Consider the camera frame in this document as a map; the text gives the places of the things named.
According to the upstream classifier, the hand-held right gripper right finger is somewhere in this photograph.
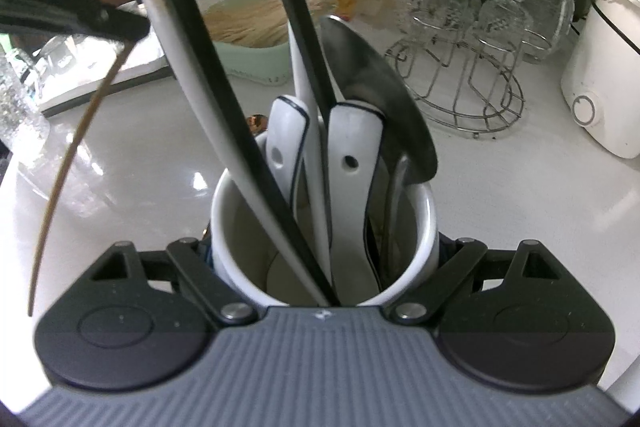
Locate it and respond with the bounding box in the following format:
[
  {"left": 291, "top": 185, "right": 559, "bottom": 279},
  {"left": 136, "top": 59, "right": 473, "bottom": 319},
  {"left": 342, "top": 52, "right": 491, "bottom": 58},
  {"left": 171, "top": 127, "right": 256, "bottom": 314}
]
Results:
[{"left": 390, "top": 232, "right": 561, "bottom": 325}]

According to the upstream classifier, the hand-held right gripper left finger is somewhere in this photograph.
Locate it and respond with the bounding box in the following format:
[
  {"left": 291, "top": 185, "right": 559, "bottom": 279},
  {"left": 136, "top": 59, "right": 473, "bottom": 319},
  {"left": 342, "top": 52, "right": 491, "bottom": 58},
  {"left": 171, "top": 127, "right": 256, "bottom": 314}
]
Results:
[{"left": 90, "top": 224, "right": 258, "bottom": 325}]

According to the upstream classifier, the white ceramic utensil jar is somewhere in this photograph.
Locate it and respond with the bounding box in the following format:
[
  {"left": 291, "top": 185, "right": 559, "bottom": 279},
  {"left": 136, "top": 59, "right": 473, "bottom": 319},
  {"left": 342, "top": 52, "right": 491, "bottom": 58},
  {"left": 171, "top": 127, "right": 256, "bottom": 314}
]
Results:
[{"left": 210, "top": 129, "right": 441, "bottom": 308}]

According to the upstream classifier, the black chopstick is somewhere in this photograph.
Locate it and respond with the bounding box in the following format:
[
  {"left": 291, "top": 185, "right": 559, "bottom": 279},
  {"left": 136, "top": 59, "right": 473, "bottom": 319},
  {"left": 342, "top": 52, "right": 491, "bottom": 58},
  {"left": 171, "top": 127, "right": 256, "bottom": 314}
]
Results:
[
  {"left": 247, "top": 0, "right": 337, "bottom": 218},
  {"left": 141, "top": 0, "right": 341, "bottom": 306}
]

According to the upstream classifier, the white ceramic soup spoon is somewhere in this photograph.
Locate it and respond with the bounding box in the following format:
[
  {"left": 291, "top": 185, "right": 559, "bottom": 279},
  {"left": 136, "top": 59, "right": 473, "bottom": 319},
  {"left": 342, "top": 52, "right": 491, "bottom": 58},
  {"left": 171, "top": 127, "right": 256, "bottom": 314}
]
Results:
[
  {"left": 265, "top": 94, "right": 312, "bottom": 208},
  {"left": 327, "top": 99, "right": 388, "bottom": 303}
]

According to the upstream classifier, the wooden chopstick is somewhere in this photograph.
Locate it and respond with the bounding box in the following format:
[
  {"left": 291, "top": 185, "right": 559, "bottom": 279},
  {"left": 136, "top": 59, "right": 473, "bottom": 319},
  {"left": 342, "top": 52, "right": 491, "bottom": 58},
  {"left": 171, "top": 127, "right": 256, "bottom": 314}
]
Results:
[{"left": 27, "top": 38, "right": 136, "bottom": 317}]

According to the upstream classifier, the large silver spoon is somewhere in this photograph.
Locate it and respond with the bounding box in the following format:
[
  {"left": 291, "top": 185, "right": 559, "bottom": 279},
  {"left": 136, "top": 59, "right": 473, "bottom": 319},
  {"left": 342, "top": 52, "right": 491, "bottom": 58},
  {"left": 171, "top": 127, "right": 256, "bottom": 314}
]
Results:
[{"left": 319, "top": 15, "right": 440, "bottom": 290}]

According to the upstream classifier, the textured glass mug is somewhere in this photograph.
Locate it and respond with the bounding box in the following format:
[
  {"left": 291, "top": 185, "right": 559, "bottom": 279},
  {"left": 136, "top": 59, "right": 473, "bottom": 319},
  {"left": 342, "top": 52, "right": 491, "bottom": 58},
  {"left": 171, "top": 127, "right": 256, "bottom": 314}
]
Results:
[{"left": 0, "top": 42, "right": 51, "bottom": 142}]

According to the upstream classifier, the white kitchen appliance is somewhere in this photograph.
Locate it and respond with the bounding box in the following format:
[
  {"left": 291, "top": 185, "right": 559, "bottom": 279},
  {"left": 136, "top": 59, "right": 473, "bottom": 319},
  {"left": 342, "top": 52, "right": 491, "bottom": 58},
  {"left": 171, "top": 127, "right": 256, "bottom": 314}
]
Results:
[{"left": 560, "top": 0, "right": 640, "bottom": 160}]

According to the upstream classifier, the clear stemmed glass cup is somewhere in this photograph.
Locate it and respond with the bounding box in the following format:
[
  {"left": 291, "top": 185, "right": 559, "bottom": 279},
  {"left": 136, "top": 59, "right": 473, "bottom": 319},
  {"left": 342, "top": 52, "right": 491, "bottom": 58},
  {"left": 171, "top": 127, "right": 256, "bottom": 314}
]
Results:
[{"left": 472, "top": 0, "right": 548, "bottom": 52}]

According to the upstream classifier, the textured glass pitcher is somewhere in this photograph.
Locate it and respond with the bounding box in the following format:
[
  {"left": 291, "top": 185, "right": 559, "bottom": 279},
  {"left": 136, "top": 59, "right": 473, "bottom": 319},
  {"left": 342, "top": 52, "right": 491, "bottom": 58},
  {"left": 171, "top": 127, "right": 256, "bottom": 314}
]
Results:
[{"left": 517, "top": 0, "right": 576, "bottom": 65}]

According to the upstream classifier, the steel wire cup rack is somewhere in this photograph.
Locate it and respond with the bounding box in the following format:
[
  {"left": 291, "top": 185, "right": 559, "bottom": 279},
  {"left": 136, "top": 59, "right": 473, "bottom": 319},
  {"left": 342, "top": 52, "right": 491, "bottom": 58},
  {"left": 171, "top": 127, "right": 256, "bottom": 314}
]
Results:
[{"left": 385, "top": 0, "right": 526, "bottom": 138}]

